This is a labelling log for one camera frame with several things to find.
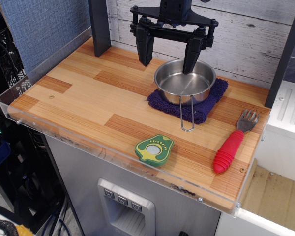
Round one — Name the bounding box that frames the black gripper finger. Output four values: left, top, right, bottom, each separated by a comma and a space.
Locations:
136, 25, 154, 66
183, 35, 203, 74

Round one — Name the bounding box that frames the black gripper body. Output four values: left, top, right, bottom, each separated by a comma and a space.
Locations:
130, 0, 218, 49

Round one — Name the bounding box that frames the green avocado toy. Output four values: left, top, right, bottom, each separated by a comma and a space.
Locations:
135, 134, 174, 167

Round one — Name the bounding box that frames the silver toy fridge cabinet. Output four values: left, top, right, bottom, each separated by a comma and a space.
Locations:
46, 137, 220, 236

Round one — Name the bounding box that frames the white toy sink unit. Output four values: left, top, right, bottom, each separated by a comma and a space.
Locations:
216, 81, 295, 236

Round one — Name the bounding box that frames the stainless steel pot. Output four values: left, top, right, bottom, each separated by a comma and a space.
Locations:
154, 59, 216, 132

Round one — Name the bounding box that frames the purple cloth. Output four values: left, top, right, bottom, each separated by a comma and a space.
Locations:
147, 78, 228, 124

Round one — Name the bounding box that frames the blue fabric panel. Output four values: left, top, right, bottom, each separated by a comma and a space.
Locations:
0, 0, 91, 83

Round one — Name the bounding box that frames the water dispenser panel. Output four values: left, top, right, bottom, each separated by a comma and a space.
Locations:
97, 178, 156, 236

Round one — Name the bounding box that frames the dark vertical post left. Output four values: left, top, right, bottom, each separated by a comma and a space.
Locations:
88, 0, 111, 57

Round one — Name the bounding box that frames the dark vertical post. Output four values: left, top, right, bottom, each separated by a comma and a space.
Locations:
88, 0, 111, 57
265, 17, 295, 108

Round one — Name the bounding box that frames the red handled fork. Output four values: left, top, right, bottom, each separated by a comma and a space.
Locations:
213, 109, 260, 174

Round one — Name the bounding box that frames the dark vertical post right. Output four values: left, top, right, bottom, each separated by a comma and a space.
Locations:
265, 17, 295, 108

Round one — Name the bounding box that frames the clear acrylic guard rail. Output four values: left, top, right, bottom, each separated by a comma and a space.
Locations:
0, 37, 270, 214

